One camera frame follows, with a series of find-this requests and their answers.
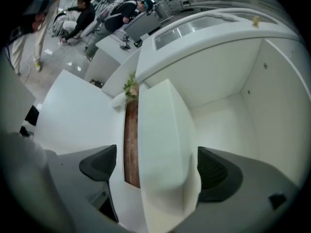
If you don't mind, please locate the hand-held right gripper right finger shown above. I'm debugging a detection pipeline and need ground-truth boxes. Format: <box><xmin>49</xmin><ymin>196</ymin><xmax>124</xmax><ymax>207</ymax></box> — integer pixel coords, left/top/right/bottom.
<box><xmin>184</xmin><ymin>146</ymin><xmax>301</xmax><ymax>233</ymax></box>

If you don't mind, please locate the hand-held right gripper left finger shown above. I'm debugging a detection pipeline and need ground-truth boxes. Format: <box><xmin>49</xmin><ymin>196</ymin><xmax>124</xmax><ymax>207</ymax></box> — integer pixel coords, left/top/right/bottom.
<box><xmin>45</xmin><ymin>144</ymin><xmax>120</xmax><ymax>223</ymax></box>

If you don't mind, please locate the brown wooden object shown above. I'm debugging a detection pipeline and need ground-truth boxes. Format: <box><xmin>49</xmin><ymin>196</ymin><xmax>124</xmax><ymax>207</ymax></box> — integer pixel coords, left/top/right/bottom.
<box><xmin>123</xmin><ymin>85</ymin><xmax>141</xmax><ymax>189</ymax></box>

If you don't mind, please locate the white shelf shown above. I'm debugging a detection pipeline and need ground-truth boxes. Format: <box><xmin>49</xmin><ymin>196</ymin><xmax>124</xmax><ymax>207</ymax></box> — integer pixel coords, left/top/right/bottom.
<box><xmin>135</xmin><ymin>7</ymin><xmax>310</xmax><ymax>229</ymax></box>

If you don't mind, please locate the white desk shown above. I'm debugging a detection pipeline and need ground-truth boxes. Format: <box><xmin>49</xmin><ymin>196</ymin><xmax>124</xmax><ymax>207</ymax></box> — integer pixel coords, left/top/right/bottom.
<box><xmin>84</xmin><ymin>32</ymin><xmax>143</xmax><ymax>82</ymax></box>
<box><xmin>0</xmin><ymin>73</ymin><xmax>36</xmax><ymax>133</ymax></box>

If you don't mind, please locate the grey partition panel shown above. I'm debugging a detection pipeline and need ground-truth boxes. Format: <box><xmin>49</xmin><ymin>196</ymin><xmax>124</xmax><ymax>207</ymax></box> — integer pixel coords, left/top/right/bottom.
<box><xmin>123</xmin><ymin>12</ymin><xmax>163</xmax><ymax>43</ymax></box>

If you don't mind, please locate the white cable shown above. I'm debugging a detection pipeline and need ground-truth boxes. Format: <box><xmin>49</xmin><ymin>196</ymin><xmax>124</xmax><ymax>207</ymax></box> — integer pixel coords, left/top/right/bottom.
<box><xmin>23</xmin><ymin>39</ymin><xmax>86</xmax><ymax>84</ymax></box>

